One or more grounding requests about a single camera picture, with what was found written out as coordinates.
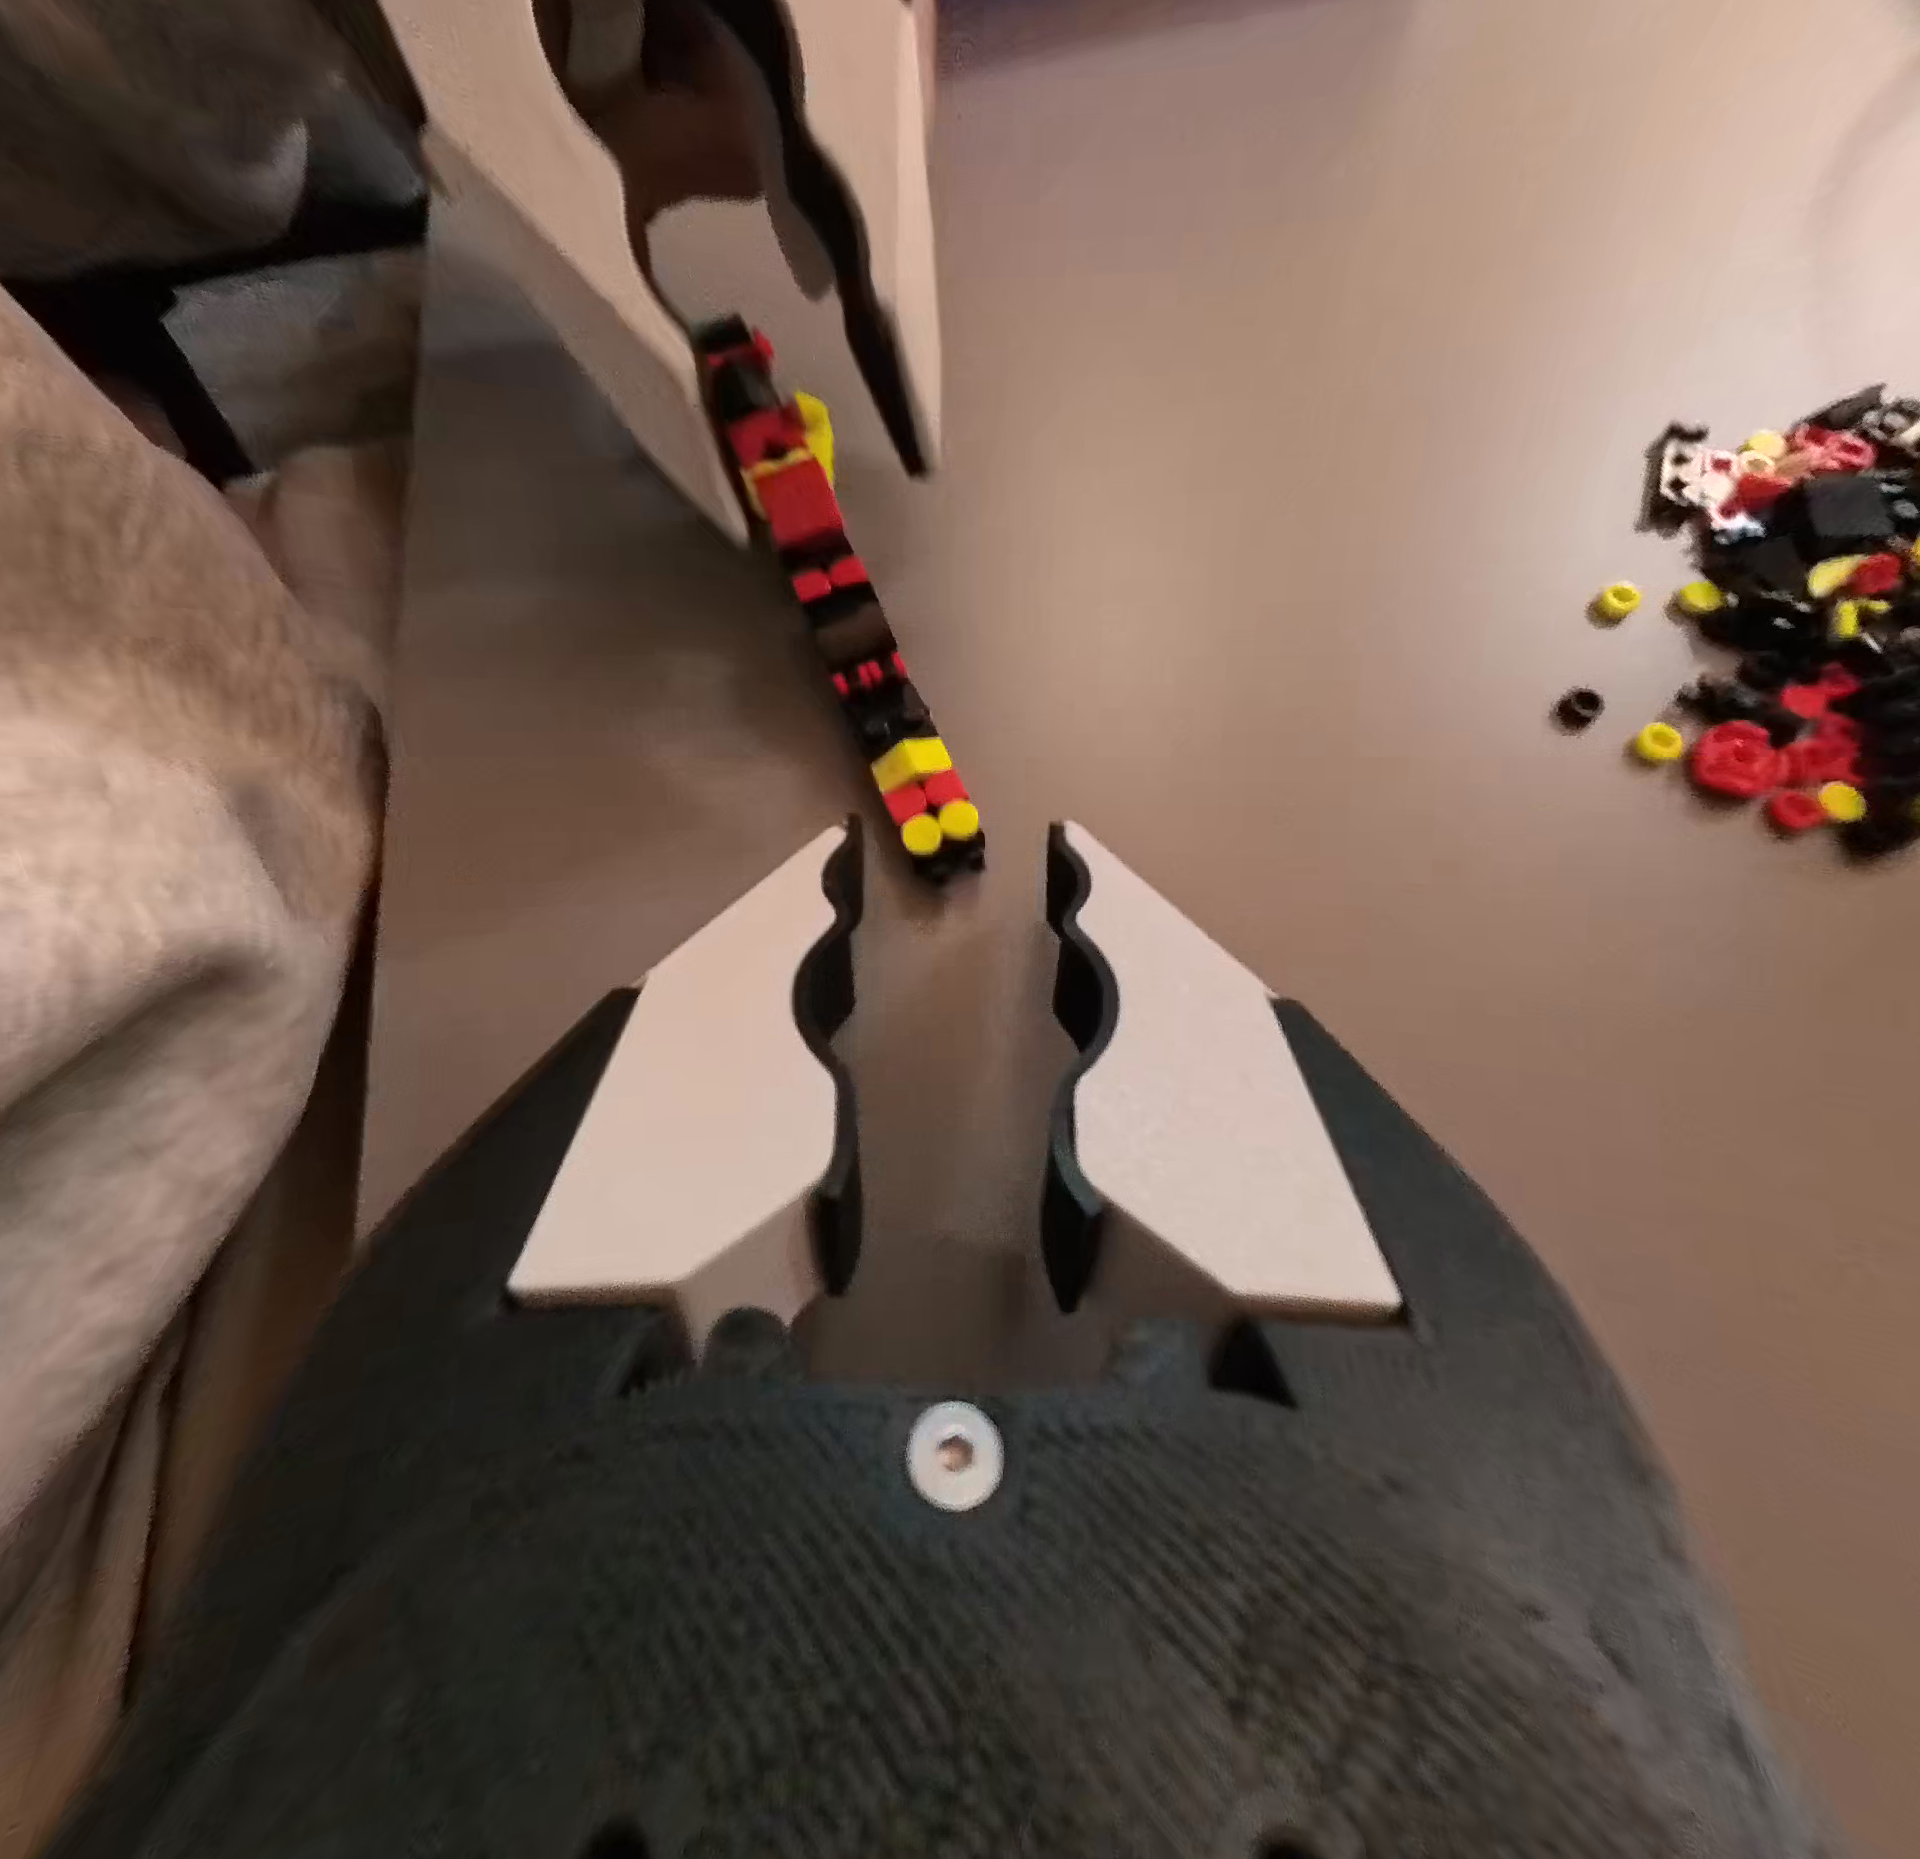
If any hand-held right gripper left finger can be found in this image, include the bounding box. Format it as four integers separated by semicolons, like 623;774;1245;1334
507;816;870;1331

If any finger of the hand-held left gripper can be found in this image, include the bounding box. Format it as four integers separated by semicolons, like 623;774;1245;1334
349;0;751;547
683;0;946;480

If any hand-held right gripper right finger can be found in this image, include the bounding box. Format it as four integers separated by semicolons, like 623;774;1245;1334
1043;821;1403;1329

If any long red black lego model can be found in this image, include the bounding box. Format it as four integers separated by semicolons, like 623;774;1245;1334
694;314;990;886

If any pile of loose lego pieces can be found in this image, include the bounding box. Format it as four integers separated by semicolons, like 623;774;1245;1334
1637;381;1920;859

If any person's left hand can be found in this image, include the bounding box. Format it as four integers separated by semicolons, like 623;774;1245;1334
623;51;774;206

